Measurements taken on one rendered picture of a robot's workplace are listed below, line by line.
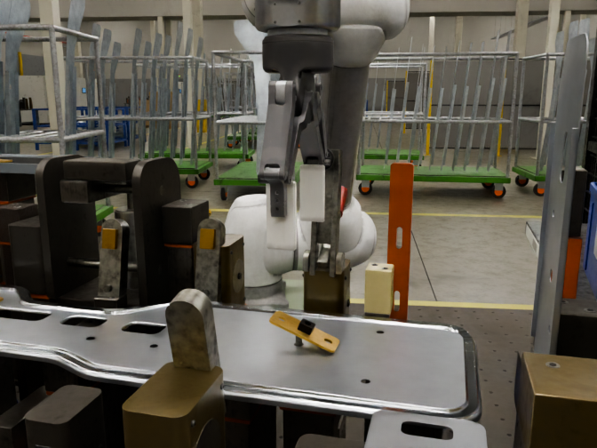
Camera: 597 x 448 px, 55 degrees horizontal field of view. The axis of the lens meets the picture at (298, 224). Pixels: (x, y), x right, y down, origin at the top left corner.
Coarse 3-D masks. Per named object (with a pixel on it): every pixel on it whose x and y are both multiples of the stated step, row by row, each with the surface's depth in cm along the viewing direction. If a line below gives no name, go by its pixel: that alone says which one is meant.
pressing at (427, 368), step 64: (0, 320) 76; (64, 320) 76; (128, 320) 76; (256, 320) 76; (320, 320) 76; (384, 320) 75; (128, 384) 61; (256, 384) 59; (320, 384) 59; (384, 384) 59; (448, 384) 59
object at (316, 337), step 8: (280, 312) 70; (272, 320) 67; (280, 320) 68; (288, 320) 69; (296, 320) 69; (304, 320) 68; (288, 328) 67; (296, 328) 67; (304, 328) 67; (312, 328) 67; (304, 336) 66; (312, 336) 67; (320, 336) 68; (328, 336) 69; (320, 344) 66; (328, 344) 67; (336, 344) 67
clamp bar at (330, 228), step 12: (336, 156) 78; (336, 168) 78; (336, 180) 78; (336, 192) 78; (324, 204) 80; (336, 204) 78; (324, 216) 80; (336, 216) 78; (312, 228) 79; (324, 228) 80; (336, 228) 78; (312, 240) 79; (324, 240) 80; (336, 240) 79; (312, 252) 80; (336, 252) 79; (312, 264) 80
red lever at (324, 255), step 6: (342, 186) 89; (342, 192) 88; (342, 198) 88; (342, 204) 87; (342, 210) 86; (324, 246) 81; (324, 252) 80; (318, 258) 80; (324, 258) 80; (318, 264) 80; (324, 264) 79
